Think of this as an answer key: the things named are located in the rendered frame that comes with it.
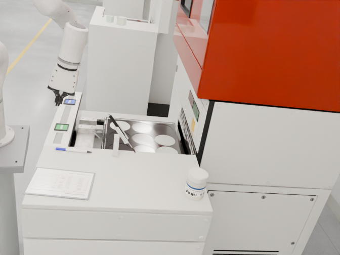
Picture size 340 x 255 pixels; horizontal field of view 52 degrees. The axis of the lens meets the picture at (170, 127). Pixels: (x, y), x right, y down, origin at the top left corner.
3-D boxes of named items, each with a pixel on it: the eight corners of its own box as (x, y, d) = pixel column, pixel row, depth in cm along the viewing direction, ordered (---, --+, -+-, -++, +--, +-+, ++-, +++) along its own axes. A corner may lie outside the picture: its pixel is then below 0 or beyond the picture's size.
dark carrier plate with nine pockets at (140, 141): (173, 124, 185) (173, 123, 184) (182, 162, 155) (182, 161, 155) (107, 119, 179) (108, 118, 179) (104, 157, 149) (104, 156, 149)
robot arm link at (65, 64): (82, 58, 137) (80, 65, 139) (59, 51, 135) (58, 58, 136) (80, 66, 130) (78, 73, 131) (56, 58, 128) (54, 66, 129)
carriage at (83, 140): (96, 126, 179) (96, 122, 178) (89, 169, 148) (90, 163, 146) (80, 125, 178) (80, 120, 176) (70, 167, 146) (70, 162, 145)
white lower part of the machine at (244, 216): (241, 204, 277) (270, 113, 238) (281, 299, 206) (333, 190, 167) (153, 201, 265) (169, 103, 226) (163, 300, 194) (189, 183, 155)
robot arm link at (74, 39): (61, 50, 136) (55, 57, 128) (70, 18, 131) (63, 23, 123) (83, 58, 138) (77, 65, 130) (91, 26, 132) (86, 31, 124)
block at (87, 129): (95, 130, 170) (95, 125, 169) (94, 134, 167) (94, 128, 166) (78, 129, 169) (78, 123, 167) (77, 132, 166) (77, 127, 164)
